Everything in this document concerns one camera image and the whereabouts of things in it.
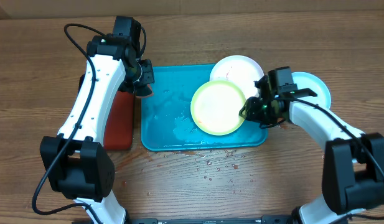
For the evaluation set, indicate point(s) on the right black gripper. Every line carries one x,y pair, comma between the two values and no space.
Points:
254,115

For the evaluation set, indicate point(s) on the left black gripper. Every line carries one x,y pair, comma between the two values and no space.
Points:
149,78

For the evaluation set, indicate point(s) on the red sponge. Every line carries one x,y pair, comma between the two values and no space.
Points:
144,91

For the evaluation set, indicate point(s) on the yellow-green round plate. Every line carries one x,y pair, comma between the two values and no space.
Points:
215,107

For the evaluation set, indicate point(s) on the light blue round plate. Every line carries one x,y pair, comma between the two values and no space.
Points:
307,80

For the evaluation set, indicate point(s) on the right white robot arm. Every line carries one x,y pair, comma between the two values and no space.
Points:
353,170

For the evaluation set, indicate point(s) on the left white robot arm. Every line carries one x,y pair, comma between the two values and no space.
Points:
75,161

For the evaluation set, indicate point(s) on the teal plastic tray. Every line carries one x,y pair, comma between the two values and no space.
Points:
166,120

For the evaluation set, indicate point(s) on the black tray with red sponge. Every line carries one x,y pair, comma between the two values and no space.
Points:
120,124

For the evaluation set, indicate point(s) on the white round plate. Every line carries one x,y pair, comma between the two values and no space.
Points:
240,70

